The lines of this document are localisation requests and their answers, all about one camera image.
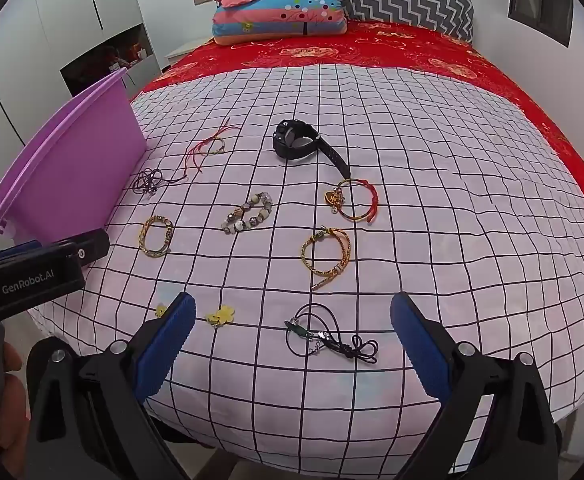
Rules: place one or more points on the white nightstand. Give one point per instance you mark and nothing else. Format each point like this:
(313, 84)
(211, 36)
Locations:
(184, 52)

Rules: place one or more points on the yellow flower hair clip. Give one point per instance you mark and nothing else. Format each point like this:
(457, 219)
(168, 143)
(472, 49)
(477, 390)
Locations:
(162, 311)
(220, 316)

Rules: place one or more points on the purple plastic tub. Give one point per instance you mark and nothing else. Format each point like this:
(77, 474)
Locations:
(72, 160)

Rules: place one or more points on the colourful striped pillow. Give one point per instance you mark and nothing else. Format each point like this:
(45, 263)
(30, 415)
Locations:
(272, 15)

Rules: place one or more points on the dark window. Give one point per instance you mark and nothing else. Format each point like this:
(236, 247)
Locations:
(541, 0)

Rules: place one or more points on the person's left hand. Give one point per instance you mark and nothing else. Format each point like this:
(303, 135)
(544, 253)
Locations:
(14, 390)

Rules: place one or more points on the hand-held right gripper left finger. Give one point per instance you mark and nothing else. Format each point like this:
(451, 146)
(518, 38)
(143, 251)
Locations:
(168, 347)

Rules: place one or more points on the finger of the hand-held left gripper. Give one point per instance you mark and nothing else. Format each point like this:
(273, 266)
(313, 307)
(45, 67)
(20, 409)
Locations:
(92, 246)
(22, 249)

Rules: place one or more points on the cluttered wardrobe shelf niche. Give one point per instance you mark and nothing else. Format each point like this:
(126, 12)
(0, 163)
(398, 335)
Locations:
(102, 60)

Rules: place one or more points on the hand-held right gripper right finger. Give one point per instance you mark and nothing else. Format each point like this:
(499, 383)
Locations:
(422, 350)

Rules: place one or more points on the red patterned bedspread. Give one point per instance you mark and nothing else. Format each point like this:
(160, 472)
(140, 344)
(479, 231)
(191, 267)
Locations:
(396, 50)

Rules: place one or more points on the black digital wristwatch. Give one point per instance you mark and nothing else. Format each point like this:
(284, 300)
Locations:
(292, 147)

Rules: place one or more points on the white wardrobe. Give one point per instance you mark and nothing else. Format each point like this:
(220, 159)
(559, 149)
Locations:
(47, 20)

